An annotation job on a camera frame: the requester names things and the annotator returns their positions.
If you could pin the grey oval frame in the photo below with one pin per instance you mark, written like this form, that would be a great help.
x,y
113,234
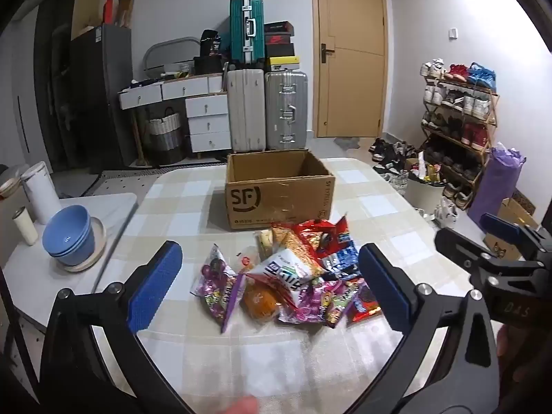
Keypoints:
x,y
151,51

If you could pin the plain black shoebox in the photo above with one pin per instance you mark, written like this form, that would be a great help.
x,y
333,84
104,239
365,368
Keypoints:
x,y
280,50

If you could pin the scattered dark shoes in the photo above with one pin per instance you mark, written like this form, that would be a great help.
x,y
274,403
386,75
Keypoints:
x,y
388,153

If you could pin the shoe rack with shoes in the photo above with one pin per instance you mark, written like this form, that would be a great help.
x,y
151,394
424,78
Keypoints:
x,y
457,103

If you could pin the black printed paper bag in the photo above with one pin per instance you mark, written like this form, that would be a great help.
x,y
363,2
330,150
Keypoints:
x,y
211,43

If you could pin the blue snack bag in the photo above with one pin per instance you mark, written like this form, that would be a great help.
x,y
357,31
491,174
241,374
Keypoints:
x,y
345,255

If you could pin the purple bag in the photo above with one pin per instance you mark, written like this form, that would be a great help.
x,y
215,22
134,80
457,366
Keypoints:
x,y
496,185

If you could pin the round dish with brown rim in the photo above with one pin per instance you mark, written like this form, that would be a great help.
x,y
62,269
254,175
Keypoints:
x,y
9,183

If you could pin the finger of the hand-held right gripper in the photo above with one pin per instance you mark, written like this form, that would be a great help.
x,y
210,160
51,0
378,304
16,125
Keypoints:
x,y
500,225
457,246

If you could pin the silver suitcase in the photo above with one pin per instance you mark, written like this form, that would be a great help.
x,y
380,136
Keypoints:
x,y
284,108

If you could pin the woven laundry basket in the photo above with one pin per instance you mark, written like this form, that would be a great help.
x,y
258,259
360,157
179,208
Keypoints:
x,y
166,138

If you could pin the blue bowl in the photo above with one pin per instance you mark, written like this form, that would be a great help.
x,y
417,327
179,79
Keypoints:
x,y
67,228
77,259

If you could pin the grey refrigerator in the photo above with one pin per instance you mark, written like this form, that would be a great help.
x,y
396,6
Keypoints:
x,y
108,95

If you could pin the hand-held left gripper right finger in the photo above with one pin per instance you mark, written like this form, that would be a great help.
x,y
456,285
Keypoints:
x,y
381,287

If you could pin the small red cookie pouch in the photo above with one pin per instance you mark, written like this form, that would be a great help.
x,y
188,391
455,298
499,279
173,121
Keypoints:
x,y
362,310

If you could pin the brown cardboard box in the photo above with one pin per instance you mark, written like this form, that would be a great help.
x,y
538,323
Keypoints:
x,y
276,198

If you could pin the grey door mat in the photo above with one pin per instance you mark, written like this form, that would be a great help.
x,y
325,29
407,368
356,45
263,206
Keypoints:
x,y
347,143

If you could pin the black square box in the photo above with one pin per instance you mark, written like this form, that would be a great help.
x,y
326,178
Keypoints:
x,y
208,65

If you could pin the white light switch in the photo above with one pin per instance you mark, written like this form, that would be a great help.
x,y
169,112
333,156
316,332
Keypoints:
x,y
453,33

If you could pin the brown slim box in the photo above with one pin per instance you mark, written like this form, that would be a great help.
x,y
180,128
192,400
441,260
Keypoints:
x,y
125,11

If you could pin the flat cardboard sheet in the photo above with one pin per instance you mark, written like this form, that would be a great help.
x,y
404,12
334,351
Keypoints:
x,y
86,0

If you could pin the wooden shoe rack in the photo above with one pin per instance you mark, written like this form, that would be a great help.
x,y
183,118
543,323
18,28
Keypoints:
x,y
491,108

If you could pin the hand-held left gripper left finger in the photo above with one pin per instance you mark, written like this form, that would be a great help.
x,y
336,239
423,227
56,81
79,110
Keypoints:
x,y
155,284

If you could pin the wooden door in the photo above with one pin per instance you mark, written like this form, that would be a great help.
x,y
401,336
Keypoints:
x,y
349,51

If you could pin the cream plate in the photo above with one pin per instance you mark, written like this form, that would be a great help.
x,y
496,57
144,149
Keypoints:
x,y
100,235

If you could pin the red slim box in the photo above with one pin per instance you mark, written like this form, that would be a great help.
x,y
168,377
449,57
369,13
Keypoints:
x,y
108,11

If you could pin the cardboard box with cat print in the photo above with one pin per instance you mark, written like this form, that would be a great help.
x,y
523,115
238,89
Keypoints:
x,y
509,213

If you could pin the small yellow snack packet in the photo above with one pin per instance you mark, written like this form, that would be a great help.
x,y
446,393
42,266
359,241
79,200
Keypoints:
x,y
265,242

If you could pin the black tall cabinet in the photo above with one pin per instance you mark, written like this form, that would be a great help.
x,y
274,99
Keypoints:
x,y
56,73

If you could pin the white and red noodle bag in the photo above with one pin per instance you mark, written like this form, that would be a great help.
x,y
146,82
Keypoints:
x,y
284,274

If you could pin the white wardrobe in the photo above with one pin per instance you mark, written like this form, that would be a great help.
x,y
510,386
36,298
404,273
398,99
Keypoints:
x,y
30,95

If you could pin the teal suitcase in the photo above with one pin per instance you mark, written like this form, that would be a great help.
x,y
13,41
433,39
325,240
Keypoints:
x,y
241,34

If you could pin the white cup with dark rim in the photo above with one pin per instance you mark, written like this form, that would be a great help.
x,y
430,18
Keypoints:
x,y
25,228

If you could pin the black shoebox with red logo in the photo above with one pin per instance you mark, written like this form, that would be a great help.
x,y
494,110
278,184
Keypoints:
x,y
278,39

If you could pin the cream suitcase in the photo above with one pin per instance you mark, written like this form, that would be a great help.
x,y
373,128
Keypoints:
x,y
246,112

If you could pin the white dresser with drawers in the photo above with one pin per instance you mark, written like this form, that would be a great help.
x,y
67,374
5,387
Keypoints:
x,y
207,120

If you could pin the large red crisp bag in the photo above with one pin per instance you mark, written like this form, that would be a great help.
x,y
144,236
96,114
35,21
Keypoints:
x,y
332,233

